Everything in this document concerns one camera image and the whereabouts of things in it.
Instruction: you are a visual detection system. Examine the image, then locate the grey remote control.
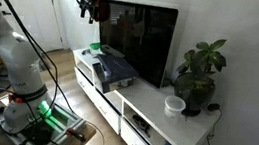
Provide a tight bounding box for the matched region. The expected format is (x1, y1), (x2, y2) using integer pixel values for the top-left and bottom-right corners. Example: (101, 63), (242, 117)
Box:
(100, 45), (125, 57)

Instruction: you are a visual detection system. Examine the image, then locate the green plastic tray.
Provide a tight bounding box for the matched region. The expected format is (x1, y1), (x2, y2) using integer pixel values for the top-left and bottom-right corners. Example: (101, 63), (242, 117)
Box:
(89, 42), (101, 50)

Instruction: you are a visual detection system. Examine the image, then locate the white door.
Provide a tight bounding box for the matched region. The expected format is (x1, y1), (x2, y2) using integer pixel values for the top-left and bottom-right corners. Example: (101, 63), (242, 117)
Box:
(0, 0), (65, 52)

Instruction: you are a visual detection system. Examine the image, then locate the potted green plant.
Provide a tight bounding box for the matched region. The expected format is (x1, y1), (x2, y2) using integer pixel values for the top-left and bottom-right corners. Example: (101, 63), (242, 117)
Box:
(173, 39), (227, 117)

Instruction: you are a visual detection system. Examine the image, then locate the black flat television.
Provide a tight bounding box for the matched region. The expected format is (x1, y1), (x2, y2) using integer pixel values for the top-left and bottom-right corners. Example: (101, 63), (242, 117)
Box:
(99, 0), (179, 87)

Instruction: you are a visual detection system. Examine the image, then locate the white drawer left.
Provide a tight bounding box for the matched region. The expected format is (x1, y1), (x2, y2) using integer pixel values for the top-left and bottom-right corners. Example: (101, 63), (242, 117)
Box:
(74, 68), (121, 134)

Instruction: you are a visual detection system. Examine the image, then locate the open dark blue box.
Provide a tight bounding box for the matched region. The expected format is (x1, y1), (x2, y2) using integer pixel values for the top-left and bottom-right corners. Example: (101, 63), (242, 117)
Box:
(92, 54), (138, 93)

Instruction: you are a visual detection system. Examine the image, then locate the black wall plug cable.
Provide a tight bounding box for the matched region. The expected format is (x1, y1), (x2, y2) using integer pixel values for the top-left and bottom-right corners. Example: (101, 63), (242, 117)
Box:
(202, 102), (224, 145)

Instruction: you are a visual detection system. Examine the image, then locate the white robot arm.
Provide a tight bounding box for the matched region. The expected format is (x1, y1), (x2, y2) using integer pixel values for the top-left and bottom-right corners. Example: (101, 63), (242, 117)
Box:
(0, 12), (55, 135)

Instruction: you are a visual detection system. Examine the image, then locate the clear plastic cup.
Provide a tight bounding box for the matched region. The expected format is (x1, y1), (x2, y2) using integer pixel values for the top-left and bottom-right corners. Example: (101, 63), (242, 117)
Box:
(164, 95), (186, 118)

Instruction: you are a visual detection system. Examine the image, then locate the white television stand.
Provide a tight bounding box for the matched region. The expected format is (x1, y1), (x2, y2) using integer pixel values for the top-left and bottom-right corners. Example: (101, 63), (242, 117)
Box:
(73, 48), (219, 145)

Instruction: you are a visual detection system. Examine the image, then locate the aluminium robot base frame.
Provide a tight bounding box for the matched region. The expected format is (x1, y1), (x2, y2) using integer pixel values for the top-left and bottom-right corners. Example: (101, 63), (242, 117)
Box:
(0, 97), (86, 145)

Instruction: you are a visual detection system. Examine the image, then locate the red sparkly hat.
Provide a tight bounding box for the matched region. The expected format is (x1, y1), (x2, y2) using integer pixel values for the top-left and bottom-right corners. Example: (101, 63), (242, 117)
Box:
(95, 0), (111, 22)

